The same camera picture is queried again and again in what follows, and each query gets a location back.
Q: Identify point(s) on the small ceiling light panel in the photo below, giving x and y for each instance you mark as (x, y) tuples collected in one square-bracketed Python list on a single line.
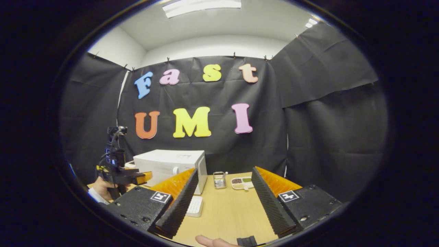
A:
[(311, 23)]

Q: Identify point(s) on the large ceiling light panel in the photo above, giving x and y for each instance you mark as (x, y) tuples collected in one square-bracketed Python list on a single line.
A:
[(202, 7)]

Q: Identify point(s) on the white compartment food tray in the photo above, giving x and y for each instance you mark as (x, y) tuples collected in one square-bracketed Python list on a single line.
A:
[(241, 183)]

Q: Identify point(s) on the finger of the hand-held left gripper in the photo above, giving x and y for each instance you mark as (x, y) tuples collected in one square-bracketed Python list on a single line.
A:
[(132, 177)]

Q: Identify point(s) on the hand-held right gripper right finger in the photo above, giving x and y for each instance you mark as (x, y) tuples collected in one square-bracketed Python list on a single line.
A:
[(271, 209)]

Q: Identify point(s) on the white ribbed rectangular dish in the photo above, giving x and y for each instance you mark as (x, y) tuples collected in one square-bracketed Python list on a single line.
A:
[(194, 206)]

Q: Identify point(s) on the white container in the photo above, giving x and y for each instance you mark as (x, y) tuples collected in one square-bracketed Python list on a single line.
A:
[(130, 164)]

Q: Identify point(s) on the white microwave oven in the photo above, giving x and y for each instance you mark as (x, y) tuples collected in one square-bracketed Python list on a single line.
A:
[(164, 164)]

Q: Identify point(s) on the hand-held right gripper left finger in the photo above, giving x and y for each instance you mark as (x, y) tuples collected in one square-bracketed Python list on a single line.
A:
[(178, 209)]

